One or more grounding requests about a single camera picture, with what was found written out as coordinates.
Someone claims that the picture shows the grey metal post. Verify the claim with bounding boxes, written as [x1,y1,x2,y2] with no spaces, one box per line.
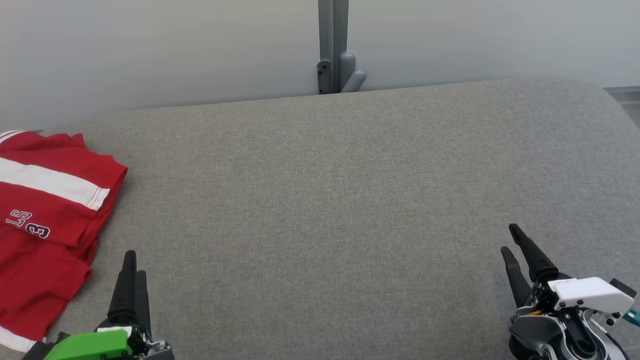
[318,0,349,95]

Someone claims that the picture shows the red basketball jersey white sleeves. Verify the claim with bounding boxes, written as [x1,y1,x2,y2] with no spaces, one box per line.
[0,227,96,354]

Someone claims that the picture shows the grey fabric sofa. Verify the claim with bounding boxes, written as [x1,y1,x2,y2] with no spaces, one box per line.
[0,77,640,360]

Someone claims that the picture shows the black hinge bracket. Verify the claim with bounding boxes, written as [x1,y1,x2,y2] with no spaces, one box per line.
[316,60,333,95]

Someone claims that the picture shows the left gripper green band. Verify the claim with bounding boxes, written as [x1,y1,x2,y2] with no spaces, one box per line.
[44,249,175,360]

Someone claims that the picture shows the grey rounded post handle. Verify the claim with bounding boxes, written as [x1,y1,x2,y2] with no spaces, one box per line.
[339,52,367,94]

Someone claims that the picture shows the red basketball shorts white stripe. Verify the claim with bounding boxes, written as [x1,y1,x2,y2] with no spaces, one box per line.
[0,131,128,251]

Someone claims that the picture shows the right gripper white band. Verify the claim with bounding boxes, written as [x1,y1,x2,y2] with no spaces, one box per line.
[500,223,637,321]

